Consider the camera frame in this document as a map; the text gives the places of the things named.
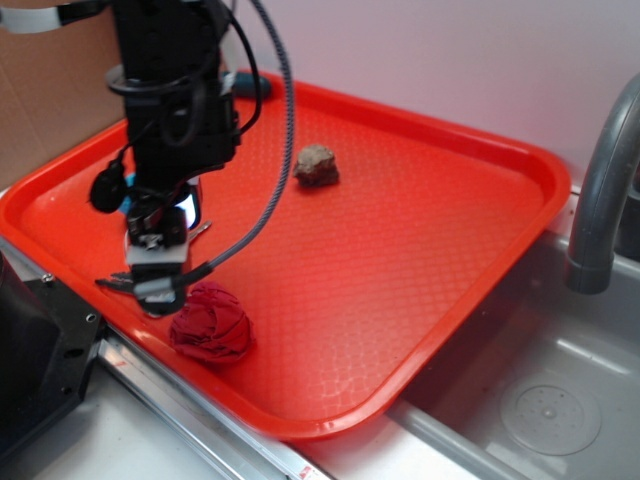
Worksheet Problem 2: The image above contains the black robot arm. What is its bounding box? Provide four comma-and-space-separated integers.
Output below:
1, 1, 241, 317

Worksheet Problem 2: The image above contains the grey braided cable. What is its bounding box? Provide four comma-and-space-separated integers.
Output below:
169, 0, 297, 291

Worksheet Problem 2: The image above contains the red plastic tray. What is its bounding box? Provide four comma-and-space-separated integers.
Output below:
1, 83, 571, 440

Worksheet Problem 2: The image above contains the brown cardboard panel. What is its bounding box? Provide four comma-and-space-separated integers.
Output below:
1, 9, 124, 189

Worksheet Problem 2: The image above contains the grey faucet spout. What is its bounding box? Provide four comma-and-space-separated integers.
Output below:
564, 76, 639, 295

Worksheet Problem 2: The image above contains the dark teal oblong object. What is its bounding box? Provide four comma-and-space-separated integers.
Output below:
222, 72, 273, 99

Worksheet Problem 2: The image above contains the blue knitted ball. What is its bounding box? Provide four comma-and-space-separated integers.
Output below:
118, 173, 136, 215

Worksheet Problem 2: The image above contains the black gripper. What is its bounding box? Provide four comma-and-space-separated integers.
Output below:
125, 179, 202, 316

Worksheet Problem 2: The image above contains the brown rock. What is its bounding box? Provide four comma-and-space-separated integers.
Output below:
293, 144, 340, 188

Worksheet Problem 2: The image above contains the red paper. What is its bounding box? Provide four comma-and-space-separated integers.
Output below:
169, 281, 255, 364

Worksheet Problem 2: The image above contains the grey toy sink basin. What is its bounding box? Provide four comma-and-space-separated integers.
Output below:
389, 198, 639, 479

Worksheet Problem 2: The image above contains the silver key bunch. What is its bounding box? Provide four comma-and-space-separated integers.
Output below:
95, 220, 212, 296

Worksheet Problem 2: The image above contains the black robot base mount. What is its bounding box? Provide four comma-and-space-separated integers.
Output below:
1, 257, 104, 462

